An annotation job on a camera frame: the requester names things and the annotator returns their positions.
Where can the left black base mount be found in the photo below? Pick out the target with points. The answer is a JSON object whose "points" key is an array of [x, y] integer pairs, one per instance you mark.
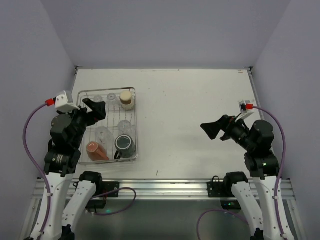
{"points": [[100, 203]]}

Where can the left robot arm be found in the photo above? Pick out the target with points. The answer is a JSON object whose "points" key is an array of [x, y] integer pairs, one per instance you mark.
{"points": [[58, 217]]}

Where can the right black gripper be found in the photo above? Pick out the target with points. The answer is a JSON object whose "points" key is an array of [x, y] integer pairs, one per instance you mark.
{"points": [[227, 128]]}

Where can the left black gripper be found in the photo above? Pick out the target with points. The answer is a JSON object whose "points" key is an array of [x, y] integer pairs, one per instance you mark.
{"points": [[88, 115]]}

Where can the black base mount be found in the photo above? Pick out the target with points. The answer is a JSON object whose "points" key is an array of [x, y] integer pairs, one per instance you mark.
{"points": [[217, 189], [100, 203]]}

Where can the tall clear glass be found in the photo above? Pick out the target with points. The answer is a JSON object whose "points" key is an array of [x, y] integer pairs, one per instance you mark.
{"points": [[104, 137]]}

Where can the chrome wire dish rack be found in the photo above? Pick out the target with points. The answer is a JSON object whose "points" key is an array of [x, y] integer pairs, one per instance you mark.
{"points": [[121, 119]]}

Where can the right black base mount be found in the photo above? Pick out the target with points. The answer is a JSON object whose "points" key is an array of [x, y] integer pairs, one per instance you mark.
{"points": [[217, 189]]}

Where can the aluminium rail frame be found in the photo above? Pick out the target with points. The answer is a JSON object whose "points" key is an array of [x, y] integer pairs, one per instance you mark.
{"points": [[171, 189]]}

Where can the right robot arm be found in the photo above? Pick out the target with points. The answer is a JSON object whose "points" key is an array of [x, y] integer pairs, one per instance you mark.
{"points": [[266, 216]]}

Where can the dark green mug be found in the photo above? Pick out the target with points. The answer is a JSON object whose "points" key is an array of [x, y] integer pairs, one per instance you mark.
{"points": [[125, 147]]}

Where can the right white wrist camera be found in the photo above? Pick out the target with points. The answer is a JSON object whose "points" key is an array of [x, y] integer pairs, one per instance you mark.
{"points": [[246, 110]]}

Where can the small clear glass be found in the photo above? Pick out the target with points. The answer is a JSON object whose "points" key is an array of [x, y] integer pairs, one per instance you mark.
{"points": [[112, 99]]}

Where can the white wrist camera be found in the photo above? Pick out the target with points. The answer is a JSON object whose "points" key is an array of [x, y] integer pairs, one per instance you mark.
{"points": [[64, 102], [246, 110]]}

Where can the clear glass tumbler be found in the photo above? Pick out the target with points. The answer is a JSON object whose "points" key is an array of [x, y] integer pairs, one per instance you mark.
{"points": [[98, 99]]}

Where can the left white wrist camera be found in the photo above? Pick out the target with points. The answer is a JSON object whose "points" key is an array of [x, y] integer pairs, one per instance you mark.
{"points": [[64, 102]]}

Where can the faceted clear glass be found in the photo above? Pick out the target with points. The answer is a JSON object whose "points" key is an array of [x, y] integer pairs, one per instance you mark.
{"points": [[125, 127]]}

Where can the orange plastic cup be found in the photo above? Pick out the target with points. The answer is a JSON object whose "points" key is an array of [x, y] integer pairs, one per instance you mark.
{"points": [[96, 152]]}

